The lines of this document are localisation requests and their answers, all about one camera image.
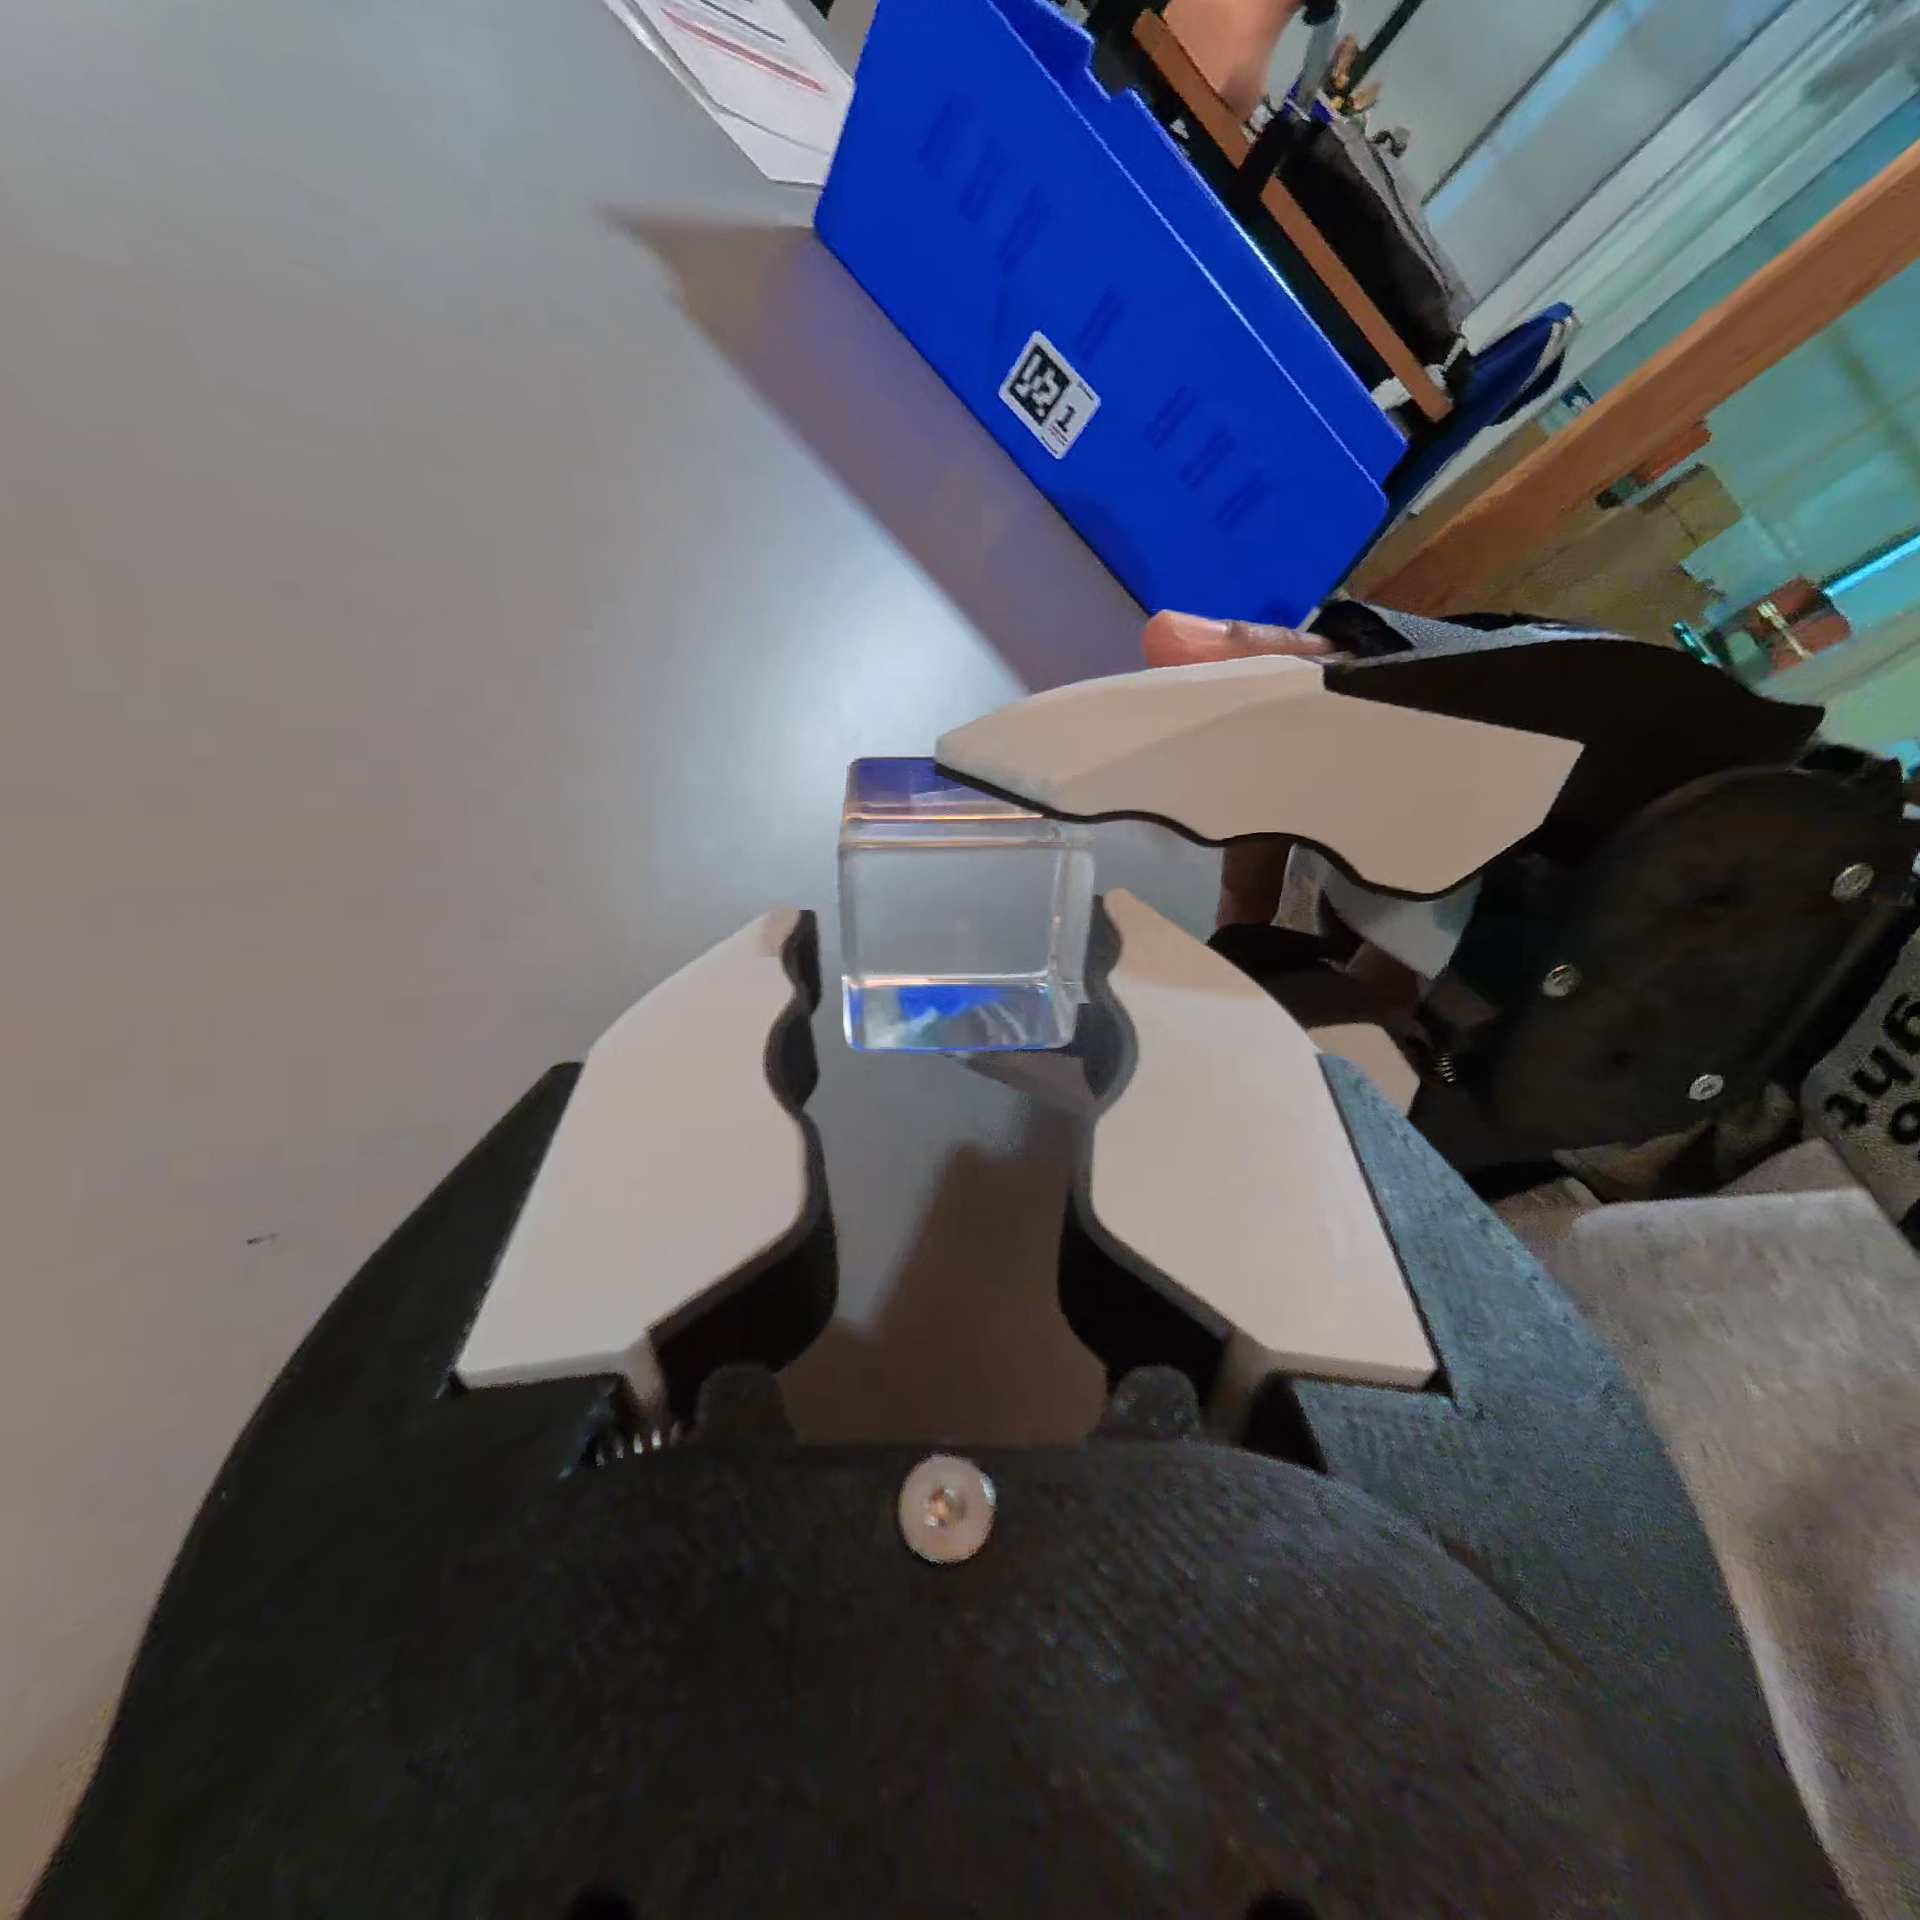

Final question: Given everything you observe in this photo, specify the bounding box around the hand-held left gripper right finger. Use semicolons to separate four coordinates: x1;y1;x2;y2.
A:
1056;887;1443;1419

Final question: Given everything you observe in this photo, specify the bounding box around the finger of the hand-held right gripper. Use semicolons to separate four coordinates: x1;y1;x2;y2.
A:
934;655;1588;903
1275;839;1449;985

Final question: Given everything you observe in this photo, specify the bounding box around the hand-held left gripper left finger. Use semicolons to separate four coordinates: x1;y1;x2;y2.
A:
455;907;838;1419

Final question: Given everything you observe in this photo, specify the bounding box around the clear acrylic cube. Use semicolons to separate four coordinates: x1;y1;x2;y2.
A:
835;755;1099;1056

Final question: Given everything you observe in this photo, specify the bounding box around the blue bin with square tag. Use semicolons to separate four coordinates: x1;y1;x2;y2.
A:
814;0;1412;627

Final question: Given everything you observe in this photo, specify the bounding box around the grey desk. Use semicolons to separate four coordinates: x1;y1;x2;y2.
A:
0;0;1249;1877

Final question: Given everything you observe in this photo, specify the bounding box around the blue fabric item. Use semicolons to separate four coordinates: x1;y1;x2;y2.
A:
1382;299;1578;518

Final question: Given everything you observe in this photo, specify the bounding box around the wooden beam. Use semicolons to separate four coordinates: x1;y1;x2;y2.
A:
1352;141;1920;616

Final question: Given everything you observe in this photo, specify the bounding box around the wooden slat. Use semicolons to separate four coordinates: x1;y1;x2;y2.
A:
1130;6;1454;425

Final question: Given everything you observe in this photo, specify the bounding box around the black bag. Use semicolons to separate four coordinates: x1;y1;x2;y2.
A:
1252;89;1480;376

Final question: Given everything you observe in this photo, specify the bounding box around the white paper with red line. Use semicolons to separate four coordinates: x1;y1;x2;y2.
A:
604;0;860;190

